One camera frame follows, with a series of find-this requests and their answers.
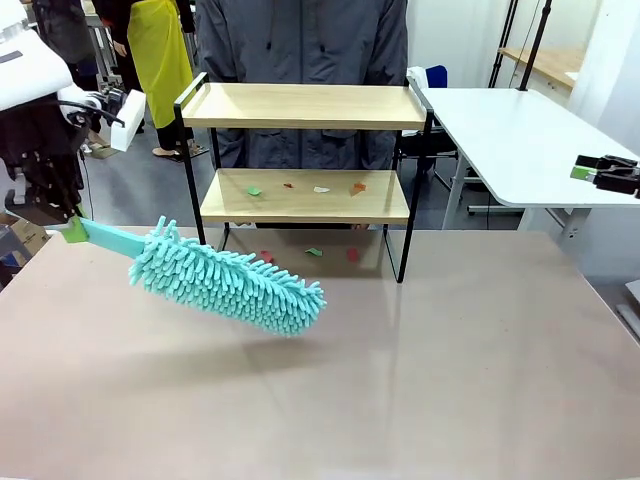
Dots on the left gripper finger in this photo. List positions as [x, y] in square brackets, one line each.
[67, 210]
[35, 212]

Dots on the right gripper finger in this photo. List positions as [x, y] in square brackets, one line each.
[607, 161]
[607, 181]

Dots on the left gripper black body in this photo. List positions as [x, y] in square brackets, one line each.
[30, 130]

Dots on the teal microfibre duster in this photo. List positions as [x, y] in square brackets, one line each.
[225, 285]

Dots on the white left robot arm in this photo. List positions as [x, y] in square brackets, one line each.
[25, 75]

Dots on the brown cardboard box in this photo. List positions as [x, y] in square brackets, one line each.
[25, 235]

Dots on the person in dark clothes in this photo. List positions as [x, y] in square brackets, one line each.
[75, 40]

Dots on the light wooden desk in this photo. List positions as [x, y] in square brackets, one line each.
[555, 62]

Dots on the large white table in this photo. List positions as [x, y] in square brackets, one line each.
[500, 130]

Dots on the thick black stand pole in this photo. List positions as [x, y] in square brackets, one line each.
[536, 45]

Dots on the person in yellow apron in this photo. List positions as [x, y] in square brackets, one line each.
[160, 60]

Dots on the thin black tripod legs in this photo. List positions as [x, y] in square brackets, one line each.
[504, 45]

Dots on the green paper scrap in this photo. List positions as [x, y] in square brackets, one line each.
[254, 190]
[314, 251]

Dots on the blue chair back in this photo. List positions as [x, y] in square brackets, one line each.
[437, 77]

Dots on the white crumpled cloth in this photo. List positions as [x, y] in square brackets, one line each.
[416, 77]

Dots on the orange paper scrap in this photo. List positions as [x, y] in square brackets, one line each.
[358, 188]

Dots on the white paper scrap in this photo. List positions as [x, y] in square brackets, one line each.
[320, 189]

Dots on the person in grey jacket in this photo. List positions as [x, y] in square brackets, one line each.
[300, 40]

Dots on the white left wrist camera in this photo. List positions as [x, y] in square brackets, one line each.
[127, 125]

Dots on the two-tier wooden black-frame shelf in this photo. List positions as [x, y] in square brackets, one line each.
[300, 117]

